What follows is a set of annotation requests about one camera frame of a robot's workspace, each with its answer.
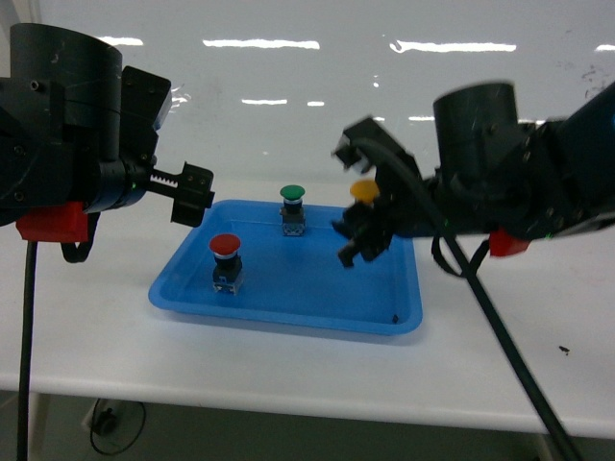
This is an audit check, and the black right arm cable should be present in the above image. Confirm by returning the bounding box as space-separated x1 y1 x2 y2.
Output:
355 137 584 461

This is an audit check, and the green push button switch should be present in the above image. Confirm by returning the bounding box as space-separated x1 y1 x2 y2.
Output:
280 184 306 236

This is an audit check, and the red push button switch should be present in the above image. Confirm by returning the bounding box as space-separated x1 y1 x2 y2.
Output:
209 233 243 295

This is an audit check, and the yellow push button switch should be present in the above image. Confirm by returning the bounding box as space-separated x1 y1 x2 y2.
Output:
350 179 380 205

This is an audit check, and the black cable under table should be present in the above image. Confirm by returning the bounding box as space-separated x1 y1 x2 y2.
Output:
88 398 147 456

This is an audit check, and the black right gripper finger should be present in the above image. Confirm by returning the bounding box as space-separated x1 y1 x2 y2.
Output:
332 116 416 174
332 201 393 268

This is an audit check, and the blue plastic tray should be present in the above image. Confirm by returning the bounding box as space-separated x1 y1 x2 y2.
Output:
149 200 423 335

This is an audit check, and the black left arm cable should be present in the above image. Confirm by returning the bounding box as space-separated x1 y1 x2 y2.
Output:
15 210 103 461

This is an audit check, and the white whiteboard panel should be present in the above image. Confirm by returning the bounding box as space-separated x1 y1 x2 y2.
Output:
40 1 614 182

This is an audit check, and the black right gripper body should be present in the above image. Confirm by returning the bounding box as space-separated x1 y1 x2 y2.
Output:
375 158 485 238

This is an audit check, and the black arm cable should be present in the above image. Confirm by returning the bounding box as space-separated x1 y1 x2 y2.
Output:
15 210 103 461
355 137 584 461

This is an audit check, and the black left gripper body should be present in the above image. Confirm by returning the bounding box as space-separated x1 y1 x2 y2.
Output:
65 66 172 213

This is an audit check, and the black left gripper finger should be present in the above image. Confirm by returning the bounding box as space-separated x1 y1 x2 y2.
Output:
151 162 214 228

